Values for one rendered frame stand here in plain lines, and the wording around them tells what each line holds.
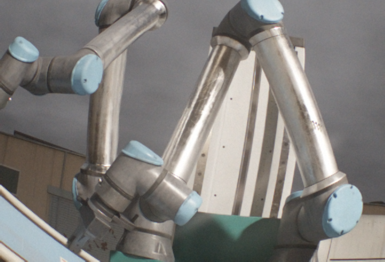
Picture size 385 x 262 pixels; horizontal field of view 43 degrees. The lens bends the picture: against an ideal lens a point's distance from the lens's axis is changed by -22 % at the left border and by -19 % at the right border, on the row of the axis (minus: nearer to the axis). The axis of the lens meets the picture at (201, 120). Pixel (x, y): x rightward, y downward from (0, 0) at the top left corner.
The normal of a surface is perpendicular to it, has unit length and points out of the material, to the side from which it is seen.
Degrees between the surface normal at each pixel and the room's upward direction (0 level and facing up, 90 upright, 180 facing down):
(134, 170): 112
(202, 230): 90
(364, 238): 86
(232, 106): 90
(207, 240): 90
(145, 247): 70
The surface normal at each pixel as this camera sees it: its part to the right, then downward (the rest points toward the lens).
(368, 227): 0.04, -0.50
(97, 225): 0.32, 0.24
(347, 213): 0.38, -0.18
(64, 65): -0.21, -0.38
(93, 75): 0.94, 0.11
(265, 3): 0.30, -0.37
